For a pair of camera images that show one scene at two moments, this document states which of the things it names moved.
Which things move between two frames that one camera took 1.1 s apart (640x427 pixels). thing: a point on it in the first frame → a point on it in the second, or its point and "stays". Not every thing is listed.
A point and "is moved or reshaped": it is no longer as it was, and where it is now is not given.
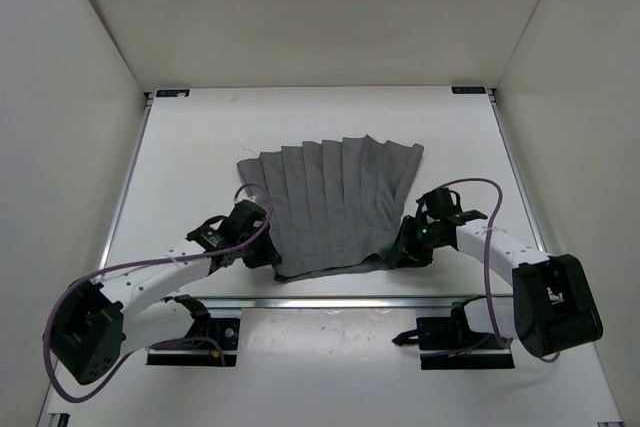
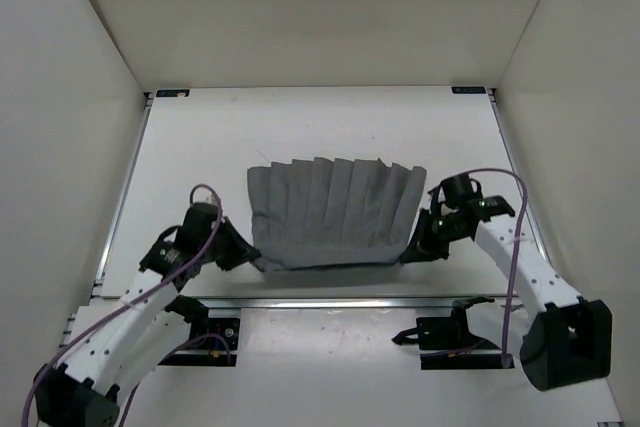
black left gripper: x=269 y=253 → x=241 y=249
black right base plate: x=447 y=344 stays
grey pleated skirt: x=333 y=203 is moved or reshaped
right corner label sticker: x=469 y=90 stays
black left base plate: x=213 y=342 stays
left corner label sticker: x=181 y=93 stays
